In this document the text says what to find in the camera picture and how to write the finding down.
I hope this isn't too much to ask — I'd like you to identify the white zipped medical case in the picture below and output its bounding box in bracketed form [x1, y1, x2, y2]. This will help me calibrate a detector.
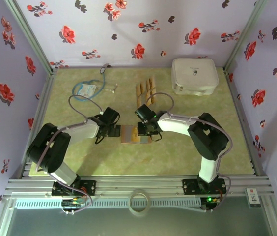
[170, 58, 220, 97]

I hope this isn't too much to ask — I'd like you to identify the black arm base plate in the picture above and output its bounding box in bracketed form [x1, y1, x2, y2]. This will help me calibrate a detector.
[52, 180, 97, 197]
[182, 178, 227, 196]

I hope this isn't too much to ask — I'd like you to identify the aluminium frame cross rail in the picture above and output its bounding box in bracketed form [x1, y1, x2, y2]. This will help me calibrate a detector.
[2, 175, 276, 200]

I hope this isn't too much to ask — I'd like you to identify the blue tube stethoscope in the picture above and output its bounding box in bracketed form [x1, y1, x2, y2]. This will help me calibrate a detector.
[72, 63, 118, 101]

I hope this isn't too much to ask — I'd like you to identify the small green circuit board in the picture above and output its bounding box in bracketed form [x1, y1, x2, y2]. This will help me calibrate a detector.
[62, 198, 85, 207]
[201, 196, 222, 205]

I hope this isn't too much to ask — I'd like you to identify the white slotted cable duct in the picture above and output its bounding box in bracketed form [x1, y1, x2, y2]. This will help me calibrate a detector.
[14, 198, 202, 210]

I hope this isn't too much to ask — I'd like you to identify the white blue sealed packet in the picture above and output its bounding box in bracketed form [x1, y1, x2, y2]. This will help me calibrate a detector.
[76, 83, 97, 98]

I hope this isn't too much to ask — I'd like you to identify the aluminium frame upright post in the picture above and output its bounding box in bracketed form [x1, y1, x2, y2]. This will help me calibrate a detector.
[223, 0, 269, 72]
[4, 0, 58, 74]

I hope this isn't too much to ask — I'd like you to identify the aluminium frame side rail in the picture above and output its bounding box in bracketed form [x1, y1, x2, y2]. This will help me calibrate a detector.
[223, 68, 269, 177]
[10, 68, 58, 179]

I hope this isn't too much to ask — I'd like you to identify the small white red label box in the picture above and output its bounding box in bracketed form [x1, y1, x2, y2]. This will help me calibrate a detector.
[246, 188, 261, 209]

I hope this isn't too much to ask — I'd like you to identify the clear tape roll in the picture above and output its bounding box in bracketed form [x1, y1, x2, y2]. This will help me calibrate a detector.
[128, 189, 151, 217]

